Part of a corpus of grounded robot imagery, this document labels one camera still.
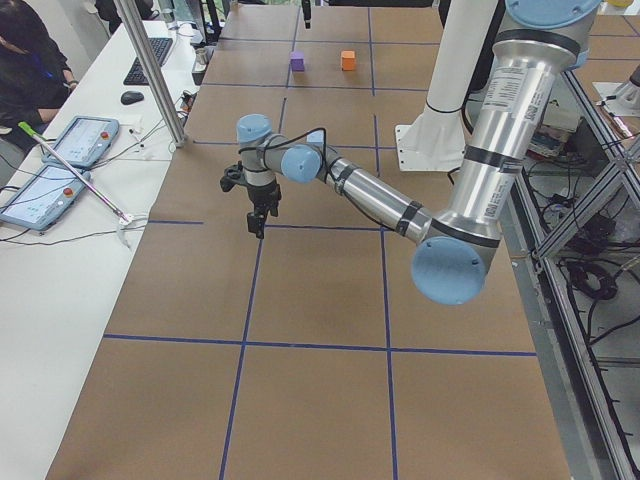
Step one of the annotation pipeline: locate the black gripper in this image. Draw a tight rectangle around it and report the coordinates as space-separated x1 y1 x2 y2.
246 182 282 239

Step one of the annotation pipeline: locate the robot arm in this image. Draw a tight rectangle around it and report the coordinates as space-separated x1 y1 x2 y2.
220 1 598 305

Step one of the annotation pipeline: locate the purple foam block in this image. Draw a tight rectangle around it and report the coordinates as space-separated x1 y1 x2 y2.
290 51 305 72

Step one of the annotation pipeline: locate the orange foam block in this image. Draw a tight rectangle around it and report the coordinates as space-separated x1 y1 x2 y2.
340 50 357 71

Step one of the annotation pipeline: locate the metal cup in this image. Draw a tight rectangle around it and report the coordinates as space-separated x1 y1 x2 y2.
193 47 208 72

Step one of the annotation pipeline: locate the black keyboard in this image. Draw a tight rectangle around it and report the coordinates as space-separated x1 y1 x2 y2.
122 37 174 86

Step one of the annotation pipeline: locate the black computer mouse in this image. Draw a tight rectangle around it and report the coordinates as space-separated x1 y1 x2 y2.
120 90 145 106

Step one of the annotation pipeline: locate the upper teach pendant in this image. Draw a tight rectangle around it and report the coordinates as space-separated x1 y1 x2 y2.
51 116 120 170

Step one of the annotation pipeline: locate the teach pendant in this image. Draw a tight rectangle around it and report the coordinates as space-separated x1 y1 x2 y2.
51 116 120 170
1 164 86 231

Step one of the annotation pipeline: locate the lower teach pendant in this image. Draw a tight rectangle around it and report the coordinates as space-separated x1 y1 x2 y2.
1 164 86 231

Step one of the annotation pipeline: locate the metal rod green tip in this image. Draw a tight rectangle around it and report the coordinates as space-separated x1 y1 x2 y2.
18 121 134 226

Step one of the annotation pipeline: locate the seated person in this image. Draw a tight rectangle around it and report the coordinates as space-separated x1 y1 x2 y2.
1 1 78 153

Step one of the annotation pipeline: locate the stack of books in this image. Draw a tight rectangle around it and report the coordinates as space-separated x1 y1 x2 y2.
528 99 581 158

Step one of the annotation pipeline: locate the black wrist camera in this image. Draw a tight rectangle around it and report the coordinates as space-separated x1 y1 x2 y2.
219 162 247 193

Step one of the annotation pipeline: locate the aluminium frame post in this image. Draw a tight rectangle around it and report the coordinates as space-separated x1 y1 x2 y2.
114 0 186 148

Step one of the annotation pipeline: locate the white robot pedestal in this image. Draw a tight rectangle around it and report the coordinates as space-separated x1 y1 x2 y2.
395 0 499 172

